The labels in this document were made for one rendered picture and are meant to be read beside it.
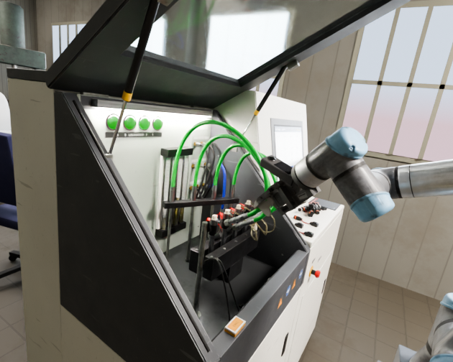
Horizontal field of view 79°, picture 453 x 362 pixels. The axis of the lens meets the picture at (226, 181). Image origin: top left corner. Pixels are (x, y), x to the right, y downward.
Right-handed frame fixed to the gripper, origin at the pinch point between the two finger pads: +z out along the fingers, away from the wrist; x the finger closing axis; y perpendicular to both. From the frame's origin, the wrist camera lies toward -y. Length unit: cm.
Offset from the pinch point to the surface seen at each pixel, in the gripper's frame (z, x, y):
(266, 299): 9.0, -9.6, 24.7
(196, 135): 24.2, 12.9, -41.2
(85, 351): 45, -52, 10
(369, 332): 101, 114, 110
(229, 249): 23.9, -2.6, 7.0
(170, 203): 28.5, -11.6, -18.4
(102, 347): 35, -48, 12
